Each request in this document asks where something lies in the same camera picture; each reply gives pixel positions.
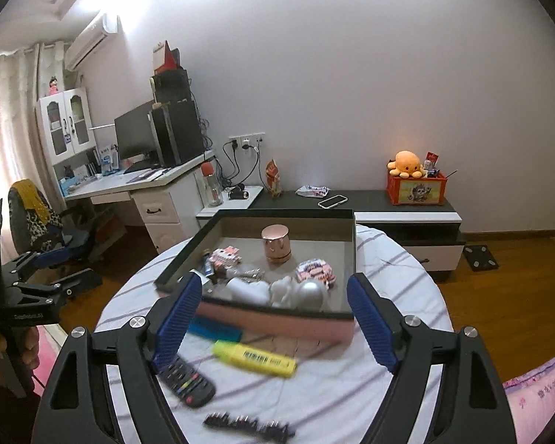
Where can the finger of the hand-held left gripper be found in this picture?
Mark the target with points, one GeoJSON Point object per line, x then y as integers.
{"type": "Point", "coordinates": [74, 282]}
{"type": "Point", "coordinates": [55, 256]}

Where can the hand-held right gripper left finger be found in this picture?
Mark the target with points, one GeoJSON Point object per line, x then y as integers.
{"type": "Point", "coordinates": [178, 323]}

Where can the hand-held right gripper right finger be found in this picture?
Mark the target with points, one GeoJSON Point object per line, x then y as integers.
{"type": "Point", "coordinates": [367, 319]}

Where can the teal comb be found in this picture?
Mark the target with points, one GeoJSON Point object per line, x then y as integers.
{"type": "Point", "coordinates": [217, 331]}

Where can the black remote control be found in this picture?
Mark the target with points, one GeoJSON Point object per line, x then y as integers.
{"type": "Point", "coordinates": [189, 384]}

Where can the yellow highlighter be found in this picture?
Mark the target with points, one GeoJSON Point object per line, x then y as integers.
{"type": "Point", "coordinates": [240, 354]}

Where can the white plastic gadget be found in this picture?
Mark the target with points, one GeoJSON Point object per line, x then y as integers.
{"type": "Point", "coordinates": [247, 289]}

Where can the pink white block figure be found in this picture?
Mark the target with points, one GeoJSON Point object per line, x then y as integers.
{"type": "Point", "coordinates": [224, 259]}

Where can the pink storage box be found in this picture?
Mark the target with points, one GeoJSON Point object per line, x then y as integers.
{"type": "Point", "coordinates": [282, 328]}

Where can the rose gold cylinder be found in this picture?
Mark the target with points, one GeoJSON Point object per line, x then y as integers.
{"type": "Point", "coordinates": [277, 243]}

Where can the black hair clip strip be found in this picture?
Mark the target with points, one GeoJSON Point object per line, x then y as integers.
{"type": "Point", "coordinates": [249, 425]}

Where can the person's left hand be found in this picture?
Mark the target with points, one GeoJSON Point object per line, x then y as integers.
{"type": "Point", "coordinates": [30, 349]}

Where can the leopard print cushion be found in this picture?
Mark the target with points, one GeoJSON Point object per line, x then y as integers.
{"type": "Point", "coordinates": [39, 231]}

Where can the black office chair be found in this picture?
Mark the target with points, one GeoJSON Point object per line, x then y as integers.
{"type": "Point", "coordinates": [32, 222]}

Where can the yellow cloth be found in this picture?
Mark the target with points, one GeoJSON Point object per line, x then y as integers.
{"type": "Point", "coordinates": [27, 194]}

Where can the striped white tablecloth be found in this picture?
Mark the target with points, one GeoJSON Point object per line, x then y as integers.
{"type": "Point", "coordinates": [333, 379]}

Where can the teal tissue box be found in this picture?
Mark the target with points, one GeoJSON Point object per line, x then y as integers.
{"type": "Point", "coordinates": [67, 187]}

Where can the blue white packet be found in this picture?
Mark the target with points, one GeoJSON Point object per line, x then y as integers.
{"type": "Point", "coordinates": [107, 159]}

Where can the white hutch cabinet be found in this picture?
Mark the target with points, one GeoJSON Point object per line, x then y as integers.
{"type": "Point", "coordinates": [69, 145]}

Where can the white desk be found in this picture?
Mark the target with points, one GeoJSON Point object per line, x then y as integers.
{"type": "Point", "coordinates": [159, 208]}

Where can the black white low cabinet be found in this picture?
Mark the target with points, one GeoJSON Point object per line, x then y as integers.
{"type": "Point", "coordinates": [374, 199]}

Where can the white phone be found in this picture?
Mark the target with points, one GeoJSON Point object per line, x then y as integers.
{"type": "Point", "coordinates": [333, 201]}

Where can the dark notebook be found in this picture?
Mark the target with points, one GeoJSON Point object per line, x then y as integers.
{"type": "Point", "coordinates": [148, 175]}

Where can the black keyboard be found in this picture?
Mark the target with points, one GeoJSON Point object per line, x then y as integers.
{"type": "Point", "coordinates": [141, 166]}

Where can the small white nightstand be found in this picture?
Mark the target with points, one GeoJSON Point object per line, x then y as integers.
{"type": "Point", "coordinates": [226, 208]}

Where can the black bathroom scale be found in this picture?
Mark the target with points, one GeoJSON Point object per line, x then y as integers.
{"type": "Point", "coordinates": [481, 256]}

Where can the red printed storage box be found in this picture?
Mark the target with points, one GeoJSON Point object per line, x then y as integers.
{"type": "Point", "coordinates": [416, 192]}

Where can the white desk lamp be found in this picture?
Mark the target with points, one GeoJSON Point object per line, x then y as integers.
{"type": "Point", "coordinates": [101, 126]}

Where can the beige curtain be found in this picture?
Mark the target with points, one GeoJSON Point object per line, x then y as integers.
{"type": "Point", "coordinates": [9, 125]}

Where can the printed pouch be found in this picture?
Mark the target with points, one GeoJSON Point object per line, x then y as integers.
{"type": "Point", "coordinates": [312, 190]}

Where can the clear bottle red cap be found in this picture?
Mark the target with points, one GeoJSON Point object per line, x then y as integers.
{"type": "Point", "coordinates": [211, 185]}

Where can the small black gadget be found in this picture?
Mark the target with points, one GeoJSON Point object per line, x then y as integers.
{"type": "Point", "coordinates": [238, 192]}

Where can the black monitor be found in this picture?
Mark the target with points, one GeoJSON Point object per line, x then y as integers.
{"type": "Point", "coordinates": [136, 132]}

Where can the orange octopus plush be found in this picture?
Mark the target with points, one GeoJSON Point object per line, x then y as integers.
{"type": "Point", "coordinates": [407, 162]}

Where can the pink doll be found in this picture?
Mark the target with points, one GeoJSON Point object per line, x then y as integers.
{"type": "Point", "coordinates": [54, 85]}

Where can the red card packet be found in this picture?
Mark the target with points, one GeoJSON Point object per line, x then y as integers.
{"type": "Point", "coordinates": [431, 159]}

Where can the red gold ornament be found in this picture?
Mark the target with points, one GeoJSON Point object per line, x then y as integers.
{"type": "Point", "coordinates": [273, 175]}

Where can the black computer tower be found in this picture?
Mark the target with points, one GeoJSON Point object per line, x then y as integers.
{"type": "Point", "coordinates": [178, 132]}

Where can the pink quilt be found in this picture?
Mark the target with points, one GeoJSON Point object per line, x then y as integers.
{"type": "Point", "coordinates": [541, 393]}

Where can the black speaker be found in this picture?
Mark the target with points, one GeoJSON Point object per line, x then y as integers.
{"type": "Point", "coordinates": [171, 85]}

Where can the white air conditioner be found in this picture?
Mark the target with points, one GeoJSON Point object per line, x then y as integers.
{"type": "Point", "coordinates": [90, 39]}

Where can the red desk calendar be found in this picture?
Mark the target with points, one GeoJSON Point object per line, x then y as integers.
{"type": "Point", "coordinates": [164, 58]}

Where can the white wall socket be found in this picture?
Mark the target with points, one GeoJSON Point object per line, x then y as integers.
{"type": "Point", "coordinates": [246, 141]}

